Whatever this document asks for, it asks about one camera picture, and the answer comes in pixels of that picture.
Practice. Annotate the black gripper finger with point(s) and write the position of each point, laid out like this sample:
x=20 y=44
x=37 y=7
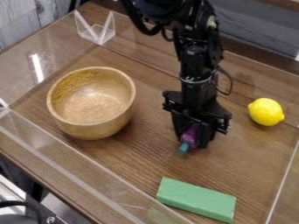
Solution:
x=207 y=134
x=180 y=123

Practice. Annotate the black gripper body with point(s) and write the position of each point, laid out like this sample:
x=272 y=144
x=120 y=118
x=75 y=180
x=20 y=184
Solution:
x=196 y=103

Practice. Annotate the purple toy eggplant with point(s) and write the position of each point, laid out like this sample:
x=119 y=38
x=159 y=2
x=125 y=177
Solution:
x=188 y=139

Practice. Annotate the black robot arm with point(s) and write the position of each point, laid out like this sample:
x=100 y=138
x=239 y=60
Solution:
x=188 y=24

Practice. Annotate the brown wooden bowl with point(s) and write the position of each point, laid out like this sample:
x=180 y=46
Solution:
x=91 y=102

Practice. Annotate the yellow lemon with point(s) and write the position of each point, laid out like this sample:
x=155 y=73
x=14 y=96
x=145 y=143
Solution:
x=265 y=112

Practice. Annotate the green rectangular block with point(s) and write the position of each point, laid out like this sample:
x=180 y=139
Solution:
x=196 y=199

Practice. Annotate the clear acrylic tray walls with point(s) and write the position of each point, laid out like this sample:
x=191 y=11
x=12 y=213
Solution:
x=108 y=178

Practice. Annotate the clear acrylic corner bracket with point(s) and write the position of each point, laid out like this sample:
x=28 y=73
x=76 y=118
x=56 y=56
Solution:
x=99 y=34

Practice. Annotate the black metal table bracket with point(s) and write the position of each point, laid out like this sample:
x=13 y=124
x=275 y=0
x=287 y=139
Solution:
x=48 y=216

